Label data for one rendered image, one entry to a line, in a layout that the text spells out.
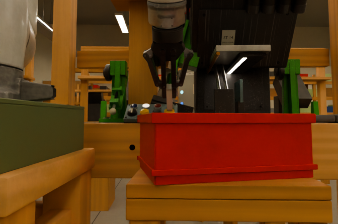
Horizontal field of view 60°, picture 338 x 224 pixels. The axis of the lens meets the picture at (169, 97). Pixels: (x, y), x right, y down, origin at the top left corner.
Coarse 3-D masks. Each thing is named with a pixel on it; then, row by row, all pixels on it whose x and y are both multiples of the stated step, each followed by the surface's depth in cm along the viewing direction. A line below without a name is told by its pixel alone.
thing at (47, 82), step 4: (44, 80) 1099; (48, 80) 1100; (76, 80) 1103; (80, 80) 1104; (308, 84) 1129; (316, 84) 1130; (308, 88) 1128; (316, 88) 1129; (44, 100) 1093; (48, 100) 1094; (312, 100) 1125; (316, 100) 1125
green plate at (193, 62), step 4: (188, 20) 106; (188, 24) 106; (184, 28) 105; (188, 28) 107; (184, 32) 105; (188, 32) 107; (184, 36) 105; (188, 36) 106; (184, 40) 106; (188, 40) 106; (188, 44) 106; (188, 48) 106; (196, 52) 106; (180, 56) 106; (196, 56) 106; (176, 60) 105; (180, 60) 106; (192, 60) 106; (196, 60) 106; (180, 64) 108; (192, 64) 106; (196, 64) 105; (188, 68) 112; (192, 68) 109; (196, 68) 107
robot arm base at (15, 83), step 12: (0, 72) 43; (12, 72) 45; (0, 84) 43; (12, 84) 45; (24, 84) 46; (36, 84) 46; (48, 84) 47; (0, 96) 39; (12, 96) 41; (24, 96) 46; (36, 96) 46; (48, 96) 47
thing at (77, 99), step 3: (75, 84) 1042; (78, 84) 1034; (75, 87) 1041; (78, 87) 1033; (93, 87) 1039; (96, 87) 1039; (99, 87) 1069; (78, 93) 1032; (75, 96) 1038; (78, 96) 1031; (75, 99) 1038; (78, 99) 1031; (108, 99) 1040; (48, 102) 1022; (75, 102) 1025; (78, 102) 1025; (108, 102) 1028; (78, 105) 1032
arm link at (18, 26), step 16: (0, 0) 43; (16, 0) 46; (0, 16) 43; (16, 16) 46; (0, 32) 43; (16, 32) 46; (0, 48) 43; (16, 48) 46; (0, 64) 43; (16, 64) 46
